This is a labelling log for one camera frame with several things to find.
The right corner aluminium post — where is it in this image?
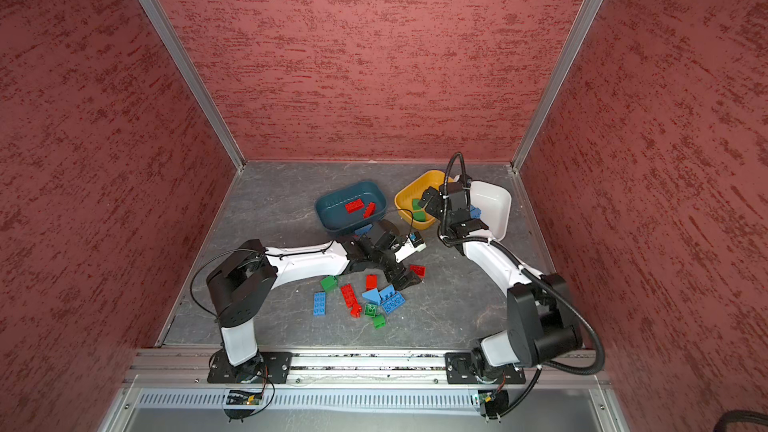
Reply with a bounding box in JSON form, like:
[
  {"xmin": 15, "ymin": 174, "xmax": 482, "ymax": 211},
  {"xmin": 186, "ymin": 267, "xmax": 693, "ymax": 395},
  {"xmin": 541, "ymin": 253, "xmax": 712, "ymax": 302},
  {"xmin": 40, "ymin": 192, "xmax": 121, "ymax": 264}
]
[{"xmin": 511, "ymin": 0, "xmax": 604, "ymax": 174}]

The green lego bottom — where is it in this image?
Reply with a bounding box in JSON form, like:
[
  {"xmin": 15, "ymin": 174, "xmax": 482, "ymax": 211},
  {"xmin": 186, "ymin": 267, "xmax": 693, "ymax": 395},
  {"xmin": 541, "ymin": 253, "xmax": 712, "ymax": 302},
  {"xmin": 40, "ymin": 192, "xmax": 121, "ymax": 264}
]
[{"xmin": 373, "ymin": 315, "xmax": 386, "ymax": 329}]

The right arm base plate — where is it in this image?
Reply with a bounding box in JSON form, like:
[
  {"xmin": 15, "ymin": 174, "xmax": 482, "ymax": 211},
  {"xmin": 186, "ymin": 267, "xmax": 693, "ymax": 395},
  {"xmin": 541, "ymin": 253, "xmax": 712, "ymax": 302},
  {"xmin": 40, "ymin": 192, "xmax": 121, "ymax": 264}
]
[{"xmin": 444, "ymin": 350, "xmax": 526, "ymax": 385}]

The left circuit board connector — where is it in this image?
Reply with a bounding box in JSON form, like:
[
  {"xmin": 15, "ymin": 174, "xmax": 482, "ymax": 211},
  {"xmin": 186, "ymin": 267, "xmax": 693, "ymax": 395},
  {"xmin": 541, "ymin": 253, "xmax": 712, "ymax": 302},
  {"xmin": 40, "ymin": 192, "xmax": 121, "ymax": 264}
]
[{"xmin": 225, "ymin": 390, "xmax": 264, "ymax": 407}]

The blue lego upper stacked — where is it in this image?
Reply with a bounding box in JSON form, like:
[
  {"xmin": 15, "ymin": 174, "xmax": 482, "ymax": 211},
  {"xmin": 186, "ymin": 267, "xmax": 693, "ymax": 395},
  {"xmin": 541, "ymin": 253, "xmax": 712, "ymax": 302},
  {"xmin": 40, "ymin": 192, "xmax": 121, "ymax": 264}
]
[{"xmin": 379, "ymin": 284, "xmax": 399, "ymax": 303}]

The blue lego left long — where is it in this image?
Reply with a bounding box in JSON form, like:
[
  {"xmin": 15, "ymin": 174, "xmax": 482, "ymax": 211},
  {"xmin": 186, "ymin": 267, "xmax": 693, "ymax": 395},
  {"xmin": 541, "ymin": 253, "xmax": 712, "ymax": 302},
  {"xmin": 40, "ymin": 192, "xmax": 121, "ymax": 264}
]
[{"xmin": 313, "ymin": 292, "xmax": 327, "ymax": 316}]

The dark teal plastic bin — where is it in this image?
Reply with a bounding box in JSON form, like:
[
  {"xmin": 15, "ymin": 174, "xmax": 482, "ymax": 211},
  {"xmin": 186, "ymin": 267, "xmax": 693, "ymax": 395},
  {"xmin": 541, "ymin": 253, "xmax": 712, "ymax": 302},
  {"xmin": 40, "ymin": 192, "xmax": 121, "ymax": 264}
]
[{"xmin": 315, "ymin": 181, "xmax": 387, "ymax": 237}]

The small red lego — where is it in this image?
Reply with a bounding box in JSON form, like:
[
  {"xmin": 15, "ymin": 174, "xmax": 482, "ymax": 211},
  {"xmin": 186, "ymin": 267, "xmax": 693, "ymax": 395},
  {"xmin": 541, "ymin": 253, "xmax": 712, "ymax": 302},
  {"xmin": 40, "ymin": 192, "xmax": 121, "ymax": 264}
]
[
  {"xmin": 350, "ymin": 304, "xmax": 362, "ymax": 318},
  {"xmin": 363, "ymin": 202, "xmax": 376, "ymax": 218}
]

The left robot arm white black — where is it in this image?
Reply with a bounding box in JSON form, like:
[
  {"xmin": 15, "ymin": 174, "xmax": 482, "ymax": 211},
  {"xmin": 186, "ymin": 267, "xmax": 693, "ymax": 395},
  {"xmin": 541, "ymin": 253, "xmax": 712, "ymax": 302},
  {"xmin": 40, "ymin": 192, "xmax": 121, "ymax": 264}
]
[{"xmin": 206, "ymin": 220, "xmax": 426, "ymax": 367}]

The light blue sloped lego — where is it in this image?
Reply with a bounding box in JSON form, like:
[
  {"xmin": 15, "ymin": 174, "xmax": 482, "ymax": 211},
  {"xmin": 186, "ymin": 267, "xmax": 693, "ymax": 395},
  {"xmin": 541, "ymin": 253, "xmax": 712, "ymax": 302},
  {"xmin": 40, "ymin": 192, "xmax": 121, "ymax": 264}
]
[{"xmin": 362, "ymin": 289, "xmax": 382, "ymax": 305}]

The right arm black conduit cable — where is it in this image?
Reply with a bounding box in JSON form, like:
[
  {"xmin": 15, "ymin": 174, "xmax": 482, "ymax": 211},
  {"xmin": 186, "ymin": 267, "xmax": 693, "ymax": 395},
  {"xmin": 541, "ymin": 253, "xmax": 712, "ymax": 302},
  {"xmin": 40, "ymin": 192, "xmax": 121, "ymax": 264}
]
[{"xmin": 443, "ymin": 152, "xmax": 606, "ymax": 377}]

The white plastic bin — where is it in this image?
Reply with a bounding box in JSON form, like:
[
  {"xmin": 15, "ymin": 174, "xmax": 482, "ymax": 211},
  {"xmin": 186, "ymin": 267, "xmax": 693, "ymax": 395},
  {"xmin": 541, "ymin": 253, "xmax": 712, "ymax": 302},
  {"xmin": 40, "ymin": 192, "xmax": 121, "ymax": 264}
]
[{"xmin": 470, "ymin": 181, "xmax": 512, "ymax": 240}]

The corner aluminium post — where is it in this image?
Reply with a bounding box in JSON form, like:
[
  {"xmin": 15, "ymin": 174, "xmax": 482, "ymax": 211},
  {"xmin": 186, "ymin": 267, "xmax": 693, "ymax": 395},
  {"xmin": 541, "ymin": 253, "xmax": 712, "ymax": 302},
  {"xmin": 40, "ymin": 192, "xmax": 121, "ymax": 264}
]
[
  {"xmin": 138, "ymin": 0, "xmax": 247, "ymax": 173},
  {"xmin": 511, "ymin": 0, "xmax": 604, "ymax": 174}
]

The blue lego lower stacked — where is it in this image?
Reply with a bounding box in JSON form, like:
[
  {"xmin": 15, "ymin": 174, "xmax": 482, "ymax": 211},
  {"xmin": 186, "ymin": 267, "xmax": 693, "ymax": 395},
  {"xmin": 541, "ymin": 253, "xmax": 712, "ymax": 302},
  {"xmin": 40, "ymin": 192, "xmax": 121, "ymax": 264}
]
[{"xmin": 381, "ymin": 292, "xmax": 405, "ymax": 314}]

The green hollow lego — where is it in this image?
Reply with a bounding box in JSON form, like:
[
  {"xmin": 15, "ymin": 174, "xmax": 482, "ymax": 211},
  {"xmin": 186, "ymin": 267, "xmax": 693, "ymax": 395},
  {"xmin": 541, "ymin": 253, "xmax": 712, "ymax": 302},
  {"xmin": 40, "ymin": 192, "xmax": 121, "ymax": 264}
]
[{"xmin": 364, "ymin": 303, "xmax": 378, "ymax": 317}]

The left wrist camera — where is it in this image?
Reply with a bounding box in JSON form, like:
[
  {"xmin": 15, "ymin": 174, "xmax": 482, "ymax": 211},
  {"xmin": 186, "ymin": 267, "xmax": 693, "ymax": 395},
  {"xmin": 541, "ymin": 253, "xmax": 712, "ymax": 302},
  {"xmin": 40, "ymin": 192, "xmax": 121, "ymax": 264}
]
[{"xmin": 394, "ymin": 231, "xmax": 426, "ymax": 263}]

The small red lego bottom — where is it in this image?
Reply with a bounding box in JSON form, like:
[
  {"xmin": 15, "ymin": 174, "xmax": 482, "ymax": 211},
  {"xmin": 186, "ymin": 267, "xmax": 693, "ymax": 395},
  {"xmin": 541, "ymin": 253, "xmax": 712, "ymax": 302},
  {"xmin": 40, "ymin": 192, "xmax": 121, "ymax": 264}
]
[{"xmin": 350, "ymin": 304, "xmax": 362, "ymax": 318}]

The red square lego centre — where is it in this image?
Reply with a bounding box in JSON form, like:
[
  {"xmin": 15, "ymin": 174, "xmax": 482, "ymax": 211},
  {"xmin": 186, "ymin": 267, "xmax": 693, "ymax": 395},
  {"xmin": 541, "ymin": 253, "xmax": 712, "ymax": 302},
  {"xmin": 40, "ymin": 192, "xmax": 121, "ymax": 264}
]
[{"xmin": 365, "ymin": 275, "xmax": 377, "ymax": 290}]

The blue lego stacked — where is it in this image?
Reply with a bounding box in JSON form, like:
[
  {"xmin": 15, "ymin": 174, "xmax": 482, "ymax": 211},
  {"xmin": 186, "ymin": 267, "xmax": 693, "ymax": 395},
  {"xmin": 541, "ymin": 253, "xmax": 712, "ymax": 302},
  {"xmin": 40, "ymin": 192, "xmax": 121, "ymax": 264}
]
[
  {"xmin": 381, "ymin": 292, "xmax": 405, "ymax": 314},
  {"xmin": 379, "ymin": 284, "xmax": 399, "ymax": 303}
]

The red long lego centre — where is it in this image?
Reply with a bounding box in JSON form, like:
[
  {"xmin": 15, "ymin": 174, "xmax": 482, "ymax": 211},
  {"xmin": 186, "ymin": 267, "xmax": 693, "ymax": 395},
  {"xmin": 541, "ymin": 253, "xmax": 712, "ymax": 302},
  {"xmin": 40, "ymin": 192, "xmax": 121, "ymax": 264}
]
[{"xmin": 340, "ymin": 284, "xmax": 358, "ymax": 309}]

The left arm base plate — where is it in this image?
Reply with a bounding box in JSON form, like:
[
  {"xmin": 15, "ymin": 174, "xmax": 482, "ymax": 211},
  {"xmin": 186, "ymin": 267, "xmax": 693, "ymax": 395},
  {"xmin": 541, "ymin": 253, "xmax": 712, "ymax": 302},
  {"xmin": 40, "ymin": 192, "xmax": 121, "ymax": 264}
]
[{"xmin": 207, "ymin": 349, "xmax": 294, "ymax": 385}]

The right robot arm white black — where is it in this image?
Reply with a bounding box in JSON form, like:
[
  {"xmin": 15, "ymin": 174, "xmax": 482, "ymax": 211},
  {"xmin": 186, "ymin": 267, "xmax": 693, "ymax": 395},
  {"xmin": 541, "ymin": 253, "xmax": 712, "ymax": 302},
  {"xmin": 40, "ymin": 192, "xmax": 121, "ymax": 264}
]
[{"xmin": 419, "ymin": 182, "xmax": 582, "ymax": 368}]

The right circuit board connector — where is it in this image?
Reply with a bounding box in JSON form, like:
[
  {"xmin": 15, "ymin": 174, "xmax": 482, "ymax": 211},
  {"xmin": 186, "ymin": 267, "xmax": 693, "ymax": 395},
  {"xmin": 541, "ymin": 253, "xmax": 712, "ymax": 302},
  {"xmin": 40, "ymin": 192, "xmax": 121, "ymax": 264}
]
[{"xmin": 476, "ymin": 390, "xmax": 510, "ymax": 420}]

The circuit board connector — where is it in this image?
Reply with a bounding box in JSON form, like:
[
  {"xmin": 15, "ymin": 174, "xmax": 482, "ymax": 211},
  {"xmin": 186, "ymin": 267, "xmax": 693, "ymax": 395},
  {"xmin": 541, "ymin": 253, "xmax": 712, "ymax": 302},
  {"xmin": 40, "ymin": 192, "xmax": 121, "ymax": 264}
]
[
  {"xmin": 225, "ymin": 390, "xmax": 264, "ymax": 407},
  {"xmin": 476, "ymin": 390, "xmax": 510, "ymax": 420}
]

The yellow plastic bin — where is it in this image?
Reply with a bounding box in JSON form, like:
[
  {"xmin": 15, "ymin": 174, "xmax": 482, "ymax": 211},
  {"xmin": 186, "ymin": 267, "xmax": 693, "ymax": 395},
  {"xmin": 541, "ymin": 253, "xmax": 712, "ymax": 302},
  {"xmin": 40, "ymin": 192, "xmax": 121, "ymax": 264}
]
[{"xmin": 394, "ymin": 170, "xmax": 445, "ymax": 231}]

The left corner aluminium post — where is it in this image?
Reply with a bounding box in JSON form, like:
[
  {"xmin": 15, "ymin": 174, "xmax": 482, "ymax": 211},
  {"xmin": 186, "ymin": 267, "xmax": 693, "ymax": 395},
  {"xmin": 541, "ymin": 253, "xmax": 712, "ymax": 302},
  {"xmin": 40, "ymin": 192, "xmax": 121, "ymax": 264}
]
[{"xmin": 138, "ymin": 0, "xmax": 247, "ymax": 173}]

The green lego lower pair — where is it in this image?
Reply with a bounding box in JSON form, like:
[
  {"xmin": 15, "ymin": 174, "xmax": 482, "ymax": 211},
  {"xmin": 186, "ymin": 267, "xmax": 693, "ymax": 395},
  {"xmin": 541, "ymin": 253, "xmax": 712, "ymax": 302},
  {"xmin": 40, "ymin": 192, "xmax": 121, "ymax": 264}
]
[{"xmin": 321, "ymin": 276, "xmax": 338, "ymax": 292}]

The aluminium front rail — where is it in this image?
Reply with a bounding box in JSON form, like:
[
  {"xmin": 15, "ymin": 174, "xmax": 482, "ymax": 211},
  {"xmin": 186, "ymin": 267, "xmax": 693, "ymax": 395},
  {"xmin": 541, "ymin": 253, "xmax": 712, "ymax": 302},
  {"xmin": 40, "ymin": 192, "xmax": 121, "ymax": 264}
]
[{"xmin": 124, "ymin": 346, "xmax": 610, "ymax": 389}]

